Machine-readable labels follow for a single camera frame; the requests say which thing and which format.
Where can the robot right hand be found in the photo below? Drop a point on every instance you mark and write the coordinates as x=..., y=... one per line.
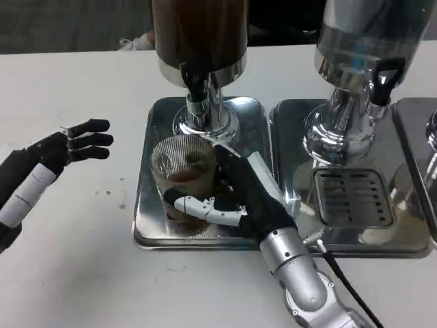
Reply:
x=263, y=208

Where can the clear ribbed glass cup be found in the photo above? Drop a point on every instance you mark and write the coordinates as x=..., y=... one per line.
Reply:
x=184, y=160

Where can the steel drip tray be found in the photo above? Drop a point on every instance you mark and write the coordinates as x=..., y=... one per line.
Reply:
x=290, y=136
x=147, y=205
x=413, y=136

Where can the brown drink dispenser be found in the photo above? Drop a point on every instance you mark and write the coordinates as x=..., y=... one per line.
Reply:
x=201, y=30

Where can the clear drink dispenser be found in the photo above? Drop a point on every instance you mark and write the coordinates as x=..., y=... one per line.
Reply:
x=362, y=37

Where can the black tap lever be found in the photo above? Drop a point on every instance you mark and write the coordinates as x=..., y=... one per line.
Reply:
x=192, y=82
x=384, y=82

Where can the chrome dispenser stand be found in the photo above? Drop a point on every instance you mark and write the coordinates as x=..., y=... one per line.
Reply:
x=432, y=136

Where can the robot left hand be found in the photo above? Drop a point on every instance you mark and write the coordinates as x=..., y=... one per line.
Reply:
x=44, y=150

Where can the person's white shoe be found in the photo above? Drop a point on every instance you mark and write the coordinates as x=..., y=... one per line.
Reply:
x=140, y=41

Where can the robot right arm silver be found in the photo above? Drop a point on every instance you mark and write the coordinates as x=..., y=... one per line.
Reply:
x=300, y=273

